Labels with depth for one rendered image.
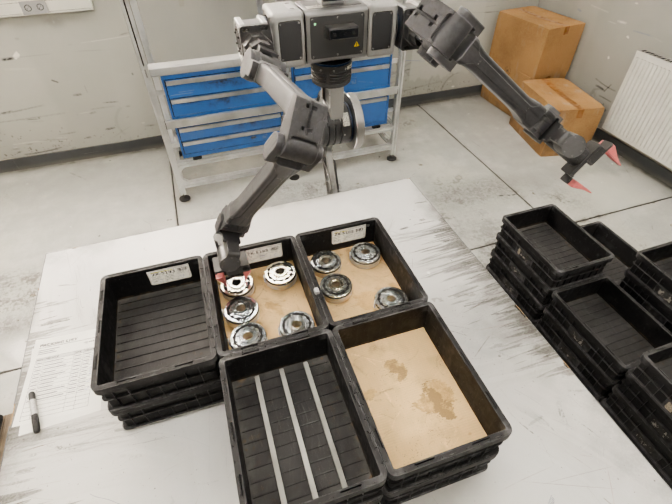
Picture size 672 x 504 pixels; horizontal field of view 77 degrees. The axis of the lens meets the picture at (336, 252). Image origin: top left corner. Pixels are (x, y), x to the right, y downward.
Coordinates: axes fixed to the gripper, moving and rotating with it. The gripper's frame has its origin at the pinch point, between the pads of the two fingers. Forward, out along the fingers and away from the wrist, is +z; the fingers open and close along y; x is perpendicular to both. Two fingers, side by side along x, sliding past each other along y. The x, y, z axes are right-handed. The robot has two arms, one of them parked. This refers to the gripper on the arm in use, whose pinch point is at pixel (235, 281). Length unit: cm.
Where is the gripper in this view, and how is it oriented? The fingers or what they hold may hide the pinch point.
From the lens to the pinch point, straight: 138.3
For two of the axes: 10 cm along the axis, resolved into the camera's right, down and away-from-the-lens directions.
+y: 9.5, -2.3, 2.1
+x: -3.2, -6.6, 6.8
